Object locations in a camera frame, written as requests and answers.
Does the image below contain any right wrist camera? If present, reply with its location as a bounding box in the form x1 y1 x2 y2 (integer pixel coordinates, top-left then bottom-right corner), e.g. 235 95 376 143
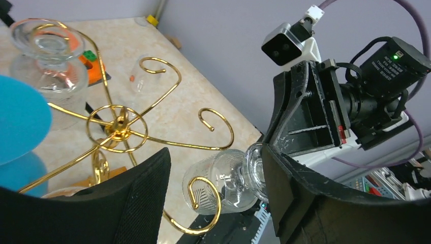
261 5 325 71

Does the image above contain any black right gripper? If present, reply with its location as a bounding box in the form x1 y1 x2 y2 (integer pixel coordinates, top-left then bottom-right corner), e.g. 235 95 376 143
263 59 350 157

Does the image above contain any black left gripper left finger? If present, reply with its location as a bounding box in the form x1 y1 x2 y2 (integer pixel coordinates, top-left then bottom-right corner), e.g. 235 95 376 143
1 148 171 243

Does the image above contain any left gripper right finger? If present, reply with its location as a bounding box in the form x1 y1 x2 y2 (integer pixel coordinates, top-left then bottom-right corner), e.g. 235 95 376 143
261 144 430 243

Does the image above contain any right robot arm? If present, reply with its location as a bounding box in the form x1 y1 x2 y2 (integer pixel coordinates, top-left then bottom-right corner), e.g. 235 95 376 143
263 37 430 165

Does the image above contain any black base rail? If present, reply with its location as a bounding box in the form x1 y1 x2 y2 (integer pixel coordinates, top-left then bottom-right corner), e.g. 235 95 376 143
177 200 271 244

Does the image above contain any orange tape dispenser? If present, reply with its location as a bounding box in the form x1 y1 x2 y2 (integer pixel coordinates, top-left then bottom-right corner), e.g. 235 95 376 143
67 32 112 87

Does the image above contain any blue plastic wine glass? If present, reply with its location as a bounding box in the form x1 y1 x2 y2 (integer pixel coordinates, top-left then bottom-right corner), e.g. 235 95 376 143
1 75 52 191

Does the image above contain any gold wire glass rack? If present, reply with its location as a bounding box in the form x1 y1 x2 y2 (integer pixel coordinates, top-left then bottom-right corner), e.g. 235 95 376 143
18 18 235 236

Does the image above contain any clear wine glass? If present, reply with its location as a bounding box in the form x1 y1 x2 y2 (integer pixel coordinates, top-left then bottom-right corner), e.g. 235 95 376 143
182 142 269 214
128 53 161 94
10 18 89 113

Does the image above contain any yellow corner clamp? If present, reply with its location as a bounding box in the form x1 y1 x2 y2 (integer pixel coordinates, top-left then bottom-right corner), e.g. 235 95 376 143
146 15 159 27

